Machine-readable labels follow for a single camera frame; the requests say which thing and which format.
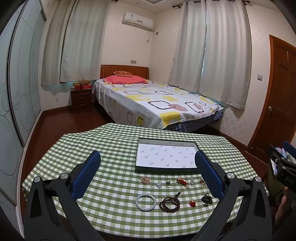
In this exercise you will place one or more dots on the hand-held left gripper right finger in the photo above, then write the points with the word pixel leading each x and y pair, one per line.
pixel 208 176

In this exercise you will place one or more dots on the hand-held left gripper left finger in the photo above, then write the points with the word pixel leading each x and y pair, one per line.
pixel 86 176

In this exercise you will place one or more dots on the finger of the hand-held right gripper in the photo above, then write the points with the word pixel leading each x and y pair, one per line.
pixel 290 147
pixel 275 160

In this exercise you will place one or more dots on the small silver crystal earring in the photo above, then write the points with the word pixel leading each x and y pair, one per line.
pixel 192 182

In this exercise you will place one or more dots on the black carved pendant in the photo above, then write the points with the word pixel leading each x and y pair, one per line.
pixel 206 199

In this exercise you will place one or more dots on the red tassel gold charm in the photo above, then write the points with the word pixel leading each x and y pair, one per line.
pixel 182 182

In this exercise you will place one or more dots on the small red gold charm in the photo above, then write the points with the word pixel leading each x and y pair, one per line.
pixel 192 204

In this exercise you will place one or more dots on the small flower pearl brooch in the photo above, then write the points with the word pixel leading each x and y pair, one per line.
pixel 168 183

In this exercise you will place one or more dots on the green tray box white lining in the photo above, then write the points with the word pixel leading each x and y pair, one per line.
pixel 166 155

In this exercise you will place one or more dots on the white jade bangle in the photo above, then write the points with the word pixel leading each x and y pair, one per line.
pixel 138 205

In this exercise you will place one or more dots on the person's right hand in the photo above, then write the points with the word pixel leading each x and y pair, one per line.
pixel 286 208

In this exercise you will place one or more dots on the green checked tablecloth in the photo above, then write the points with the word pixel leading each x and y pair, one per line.
pixel 115 150

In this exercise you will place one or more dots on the brown wooden door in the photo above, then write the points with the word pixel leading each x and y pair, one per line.
pixel 277 97

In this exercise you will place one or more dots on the dark wooden nightstand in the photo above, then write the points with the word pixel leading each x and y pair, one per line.
pixel 81 100

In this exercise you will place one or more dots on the red gift box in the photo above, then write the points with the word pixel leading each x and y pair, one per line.
pixel 85 86

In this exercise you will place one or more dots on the small green red box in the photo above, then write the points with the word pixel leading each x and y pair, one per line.
pixel 76 85

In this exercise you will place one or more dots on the brown packet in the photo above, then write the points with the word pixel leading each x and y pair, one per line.
pixel 84 81

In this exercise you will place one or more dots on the bed with patterned sheet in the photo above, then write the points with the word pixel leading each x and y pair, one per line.
pixel 148 102

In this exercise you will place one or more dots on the pink pillow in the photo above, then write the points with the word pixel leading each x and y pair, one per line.
pixel 124 79

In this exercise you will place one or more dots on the frosted sliding door wardrobe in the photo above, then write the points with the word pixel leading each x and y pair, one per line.
pixel 20 92

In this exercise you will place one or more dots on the small brown cushion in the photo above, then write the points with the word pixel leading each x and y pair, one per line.
pixel 123 73

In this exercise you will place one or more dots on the white curtain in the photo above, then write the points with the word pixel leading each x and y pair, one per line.
pixel 187 46
pixel 85 41
pixel 226 58
pixel 53 46

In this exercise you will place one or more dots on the white air conditioner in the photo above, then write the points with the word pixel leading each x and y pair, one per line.
pixel 137 20

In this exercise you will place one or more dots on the wall light switch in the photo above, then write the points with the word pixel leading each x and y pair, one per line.
pixel 260 77

